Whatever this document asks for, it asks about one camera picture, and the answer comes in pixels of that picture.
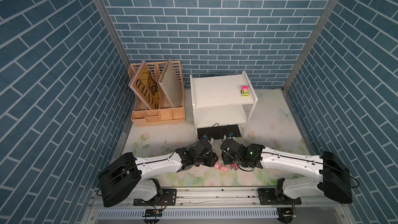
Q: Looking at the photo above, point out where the pink green toy truck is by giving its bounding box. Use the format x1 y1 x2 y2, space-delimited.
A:
230 164 239 171

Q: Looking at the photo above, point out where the white three-tier shelf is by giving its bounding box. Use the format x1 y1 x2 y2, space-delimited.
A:
190 71 258 140

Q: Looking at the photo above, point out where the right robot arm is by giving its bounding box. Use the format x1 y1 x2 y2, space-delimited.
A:
220 138 353 204

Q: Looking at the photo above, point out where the floral table mat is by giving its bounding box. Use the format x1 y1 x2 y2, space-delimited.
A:
119 88 315 188

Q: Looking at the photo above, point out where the pink green toy car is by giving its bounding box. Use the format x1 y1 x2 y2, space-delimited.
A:
241 86 249 97

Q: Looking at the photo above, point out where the peach desk file organizer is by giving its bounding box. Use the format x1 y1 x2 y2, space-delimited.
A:
128 59 186 127

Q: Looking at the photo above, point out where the beige board book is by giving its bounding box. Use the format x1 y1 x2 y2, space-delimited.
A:
159 59 183 108

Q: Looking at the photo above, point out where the pink pig toy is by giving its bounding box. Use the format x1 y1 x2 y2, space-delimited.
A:
219 166 229 172

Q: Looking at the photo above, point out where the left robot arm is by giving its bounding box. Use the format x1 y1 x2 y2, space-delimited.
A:
98 139 218 207

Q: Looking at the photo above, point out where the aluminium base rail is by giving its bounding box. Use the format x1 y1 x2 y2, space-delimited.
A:
86 186 346 209

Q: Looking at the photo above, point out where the wanted poster book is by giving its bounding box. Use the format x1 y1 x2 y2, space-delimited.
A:
129 61 160 110

